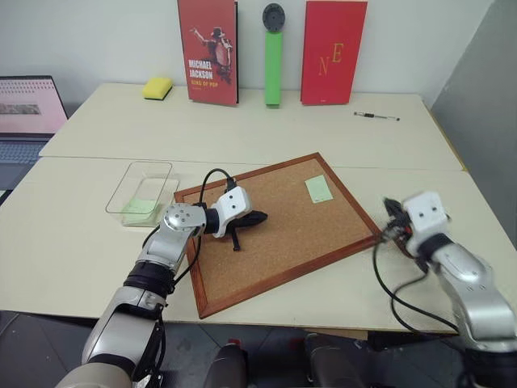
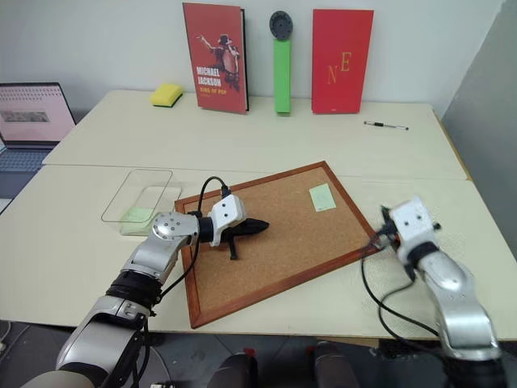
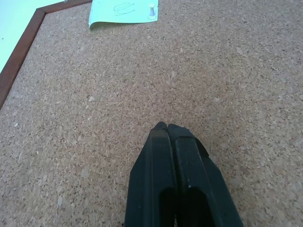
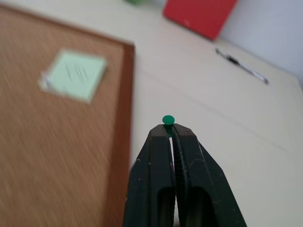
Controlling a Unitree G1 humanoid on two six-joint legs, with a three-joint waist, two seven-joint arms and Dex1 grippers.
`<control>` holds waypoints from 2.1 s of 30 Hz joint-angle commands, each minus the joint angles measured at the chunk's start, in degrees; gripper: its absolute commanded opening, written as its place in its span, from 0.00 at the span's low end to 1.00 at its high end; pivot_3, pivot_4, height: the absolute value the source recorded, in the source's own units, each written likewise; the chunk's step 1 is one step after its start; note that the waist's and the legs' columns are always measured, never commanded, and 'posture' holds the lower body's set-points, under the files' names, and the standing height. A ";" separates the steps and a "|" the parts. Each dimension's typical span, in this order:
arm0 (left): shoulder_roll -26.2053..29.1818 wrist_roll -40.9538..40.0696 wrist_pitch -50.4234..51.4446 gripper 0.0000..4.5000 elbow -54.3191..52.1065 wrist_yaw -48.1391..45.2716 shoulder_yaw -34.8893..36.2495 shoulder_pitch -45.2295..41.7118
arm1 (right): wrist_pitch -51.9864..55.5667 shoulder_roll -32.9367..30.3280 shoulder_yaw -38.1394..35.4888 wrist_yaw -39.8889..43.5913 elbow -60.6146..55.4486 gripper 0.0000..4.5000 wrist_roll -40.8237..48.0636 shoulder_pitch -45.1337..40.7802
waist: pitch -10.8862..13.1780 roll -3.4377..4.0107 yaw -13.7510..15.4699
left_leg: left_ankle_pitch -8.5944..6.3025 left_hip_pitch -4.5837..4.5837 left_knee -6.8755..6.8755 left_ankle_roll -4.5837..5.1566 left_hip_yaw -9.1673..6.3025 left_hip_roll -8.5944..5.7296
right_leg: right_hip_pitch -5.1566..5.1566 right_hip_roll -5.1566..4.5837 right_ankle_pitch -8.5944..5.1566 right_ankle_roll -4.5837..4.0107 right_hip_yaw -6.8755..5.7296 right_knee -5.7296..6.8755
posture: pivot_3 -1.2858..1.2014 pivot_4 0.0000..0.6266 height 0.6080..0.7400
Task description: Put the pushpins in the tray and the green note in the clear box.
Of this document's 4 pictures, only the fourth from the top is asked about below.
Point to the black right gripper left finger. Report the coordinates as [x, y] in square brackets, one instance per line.
[148, 179]

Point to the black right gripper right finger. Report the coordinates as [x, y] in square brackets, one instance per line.
[203, 184]

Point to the green pushpin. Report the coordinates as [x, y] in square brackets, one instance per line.
[168, 120]

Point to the green sticky note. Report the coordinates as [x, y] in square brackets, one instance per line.
[77, 75]

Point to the red tray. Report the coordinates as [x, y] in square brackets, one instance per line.
[200, 16]

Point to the green box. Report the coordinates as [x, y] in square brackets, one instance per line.
[136, 1]

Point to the wood-framed cork board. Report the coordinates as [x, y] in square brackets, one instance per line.
[59, 132]

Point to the black and silver pen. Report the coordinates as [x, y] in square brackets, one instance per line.
[241, 65]

